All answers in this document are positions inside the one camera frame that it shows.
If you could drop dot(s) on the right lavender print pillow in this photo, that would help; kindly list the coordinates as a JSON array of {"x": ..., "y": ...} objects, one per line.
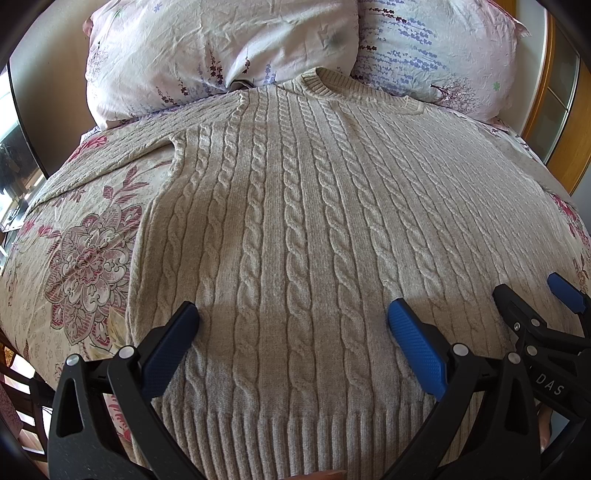
[{"x": 456, "y": 54}]

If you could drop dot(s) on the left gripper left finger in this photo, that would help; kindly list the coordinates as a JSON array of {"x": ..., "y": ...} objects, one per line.
[{"x": 83, "y": 443}]

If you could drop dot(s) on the wooden headboard frame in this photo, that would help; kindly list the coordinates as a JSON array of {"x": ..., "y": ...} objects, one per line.
[{"x": 551, "y": 96}]

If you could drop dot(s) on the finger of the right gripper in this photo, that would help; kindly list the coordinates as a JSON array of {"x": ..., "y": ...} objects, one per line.
[
  {"x": 574, "y": 299},
  {"x": 524, "y": 322}
]

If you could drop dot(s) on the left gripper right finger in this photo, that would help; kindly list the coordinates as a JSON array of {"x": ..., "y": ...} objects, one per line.
[{"x": 483, "y": 425}]

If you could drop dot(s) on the dark wooden chair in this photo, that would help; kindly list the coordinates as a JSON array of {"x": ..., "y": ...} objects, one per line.
[{"x": 28, "y": 398}]

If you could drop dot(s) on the left white floral pillow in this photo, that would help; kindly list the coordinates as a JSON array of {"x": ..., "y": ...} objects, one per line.
[{"x": 147, "y": 56}]

